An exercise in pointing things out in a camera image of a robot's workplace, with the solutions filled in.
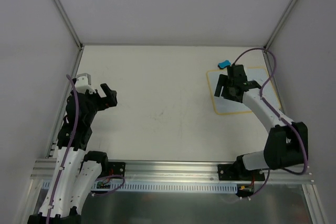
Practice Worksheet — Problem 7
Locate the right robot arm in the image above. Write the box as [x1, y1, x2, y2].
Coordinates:
[214, 65, 308, 180]

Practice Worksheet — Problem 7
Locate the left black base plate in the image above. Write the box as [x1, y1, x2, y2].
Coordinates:
[108, 161, 126, 177]

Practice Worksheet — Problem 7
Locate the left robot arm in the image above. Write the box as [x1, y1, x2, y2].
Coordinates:
[28, 83, 118, 223]

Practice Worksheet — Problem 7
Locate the blue whiteboard eraser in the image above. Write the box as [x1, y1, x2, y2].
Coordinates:
[217, 60, 231, 69]

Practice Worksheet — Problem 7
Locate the left aluminium frame post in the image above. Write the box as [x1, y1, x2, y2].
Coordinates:
[52, 0, 83, 50]

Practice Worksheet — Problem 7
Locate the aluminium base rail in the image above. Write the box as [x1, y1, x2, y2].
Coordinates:
[30, 158, 315, 185]

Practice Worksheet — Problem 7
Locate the white slotted cable duct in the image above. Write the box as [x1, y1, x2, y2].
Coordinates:
[41, 180, 239, 194]

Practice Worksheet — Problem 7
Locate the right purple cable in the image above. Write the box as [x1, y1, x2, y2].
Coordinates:
[230, 48, 310, 201]

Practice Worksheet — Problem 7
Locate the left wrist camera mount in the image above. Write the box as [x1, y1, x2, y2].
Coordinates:
[75, 73, 96, 94]

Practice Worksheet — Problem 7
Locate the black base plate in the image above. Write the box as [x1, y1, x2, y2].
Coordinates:
[108, 161, 126, 177]
[217, 164, 265, 182]

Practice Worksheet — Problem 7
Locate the yellow framed whiteboard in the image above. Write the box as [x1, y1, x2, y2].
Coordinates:
[206, 65, 281, 115]

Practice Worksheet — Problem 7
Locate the aluminium frame post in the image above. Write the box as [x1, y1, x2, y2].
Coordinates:
[52, 0, 83, 50]
[262, 0, 316, 50]

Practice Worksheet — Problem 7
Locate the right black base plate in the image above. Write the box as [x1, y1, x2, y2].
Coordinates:
[217, 164, 265, 182]

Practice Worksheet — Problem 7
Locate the right aluminium frame post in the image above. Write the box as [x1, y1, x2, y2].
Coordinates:
[262, 0, 316, 50]

